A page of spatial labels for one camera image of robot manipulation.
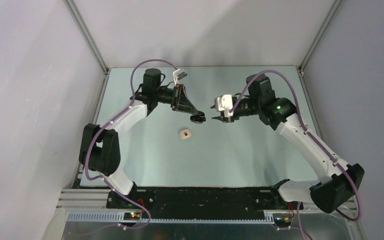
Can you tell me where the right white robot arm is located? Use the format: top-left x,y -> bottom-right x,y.
212,73 -> 365,214

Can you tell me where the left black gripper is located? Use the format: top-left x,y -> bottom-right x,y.
154,84 -> 198,115

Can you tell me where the right aluminium frame post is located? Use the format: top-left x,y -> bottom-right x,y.
298,0 -> 344,73

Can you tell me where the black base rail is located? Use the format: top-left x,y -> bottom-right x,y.
107,185 -> 296,222

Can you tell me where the left aluminium frame post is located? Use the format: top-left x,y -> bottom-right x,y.
63,0 -> 109,75

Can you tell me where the controller board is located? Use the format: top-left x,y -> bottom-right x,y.
274,217 -> 293,223
123,212 -> 142,221

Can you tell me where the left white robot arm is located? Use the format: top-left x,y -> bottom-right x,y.
79,68 -> 206,208

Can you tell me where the beige earbud charging case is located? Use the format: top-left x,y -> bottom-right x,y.
179,128 -> 192,140

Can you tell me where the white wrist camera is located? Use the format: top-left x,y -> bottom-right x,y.
210,94 -> 234,117
172,68 -> 188,85

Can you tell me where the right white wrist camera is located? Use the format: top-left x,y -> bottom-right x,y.
210,94 -> 234,117

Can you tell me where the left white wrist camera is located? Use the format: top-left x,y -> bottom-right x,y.
172,68 -> 188,85

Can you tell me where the right controller board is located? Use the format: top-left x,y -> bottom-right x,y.
274,217 -> 293,223

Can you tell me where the aluminium frame post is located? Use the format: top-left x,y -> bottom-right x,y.
298,0 -> 344,73
63,0 -> 109,75

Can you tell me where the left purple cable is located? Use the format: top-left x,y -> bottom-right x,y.
83,59 -> 180,230

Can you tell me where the left controller board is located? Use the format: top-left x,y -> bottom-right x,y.
123,212 -> 142,221

